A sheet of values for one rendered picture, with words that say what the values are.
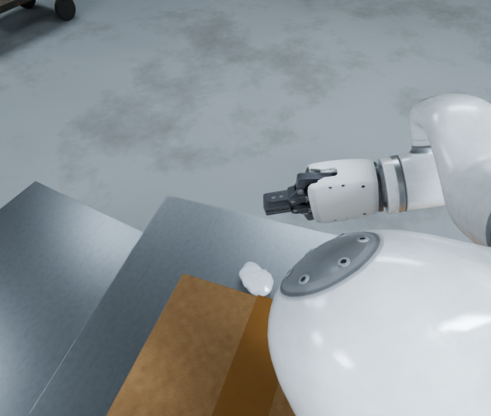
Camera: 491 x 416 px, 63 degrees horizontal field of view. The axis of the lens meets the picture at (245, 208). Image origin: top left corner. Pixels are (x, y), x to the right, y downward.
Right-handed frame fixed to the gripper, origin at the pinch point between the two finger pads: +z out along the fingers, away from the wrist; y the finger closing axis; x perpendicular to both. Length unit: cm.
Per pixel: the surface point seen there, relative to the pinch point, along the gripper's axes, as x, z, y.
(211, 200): -89, 52, -105
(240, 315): 21.5, 3.2, 8.7
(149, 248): -6.0, 30.8, -16.8
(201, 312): 21.1, 7.4, 9.7
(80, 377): 20.7, 37.5, -12.9
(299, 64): -223, 0, -129
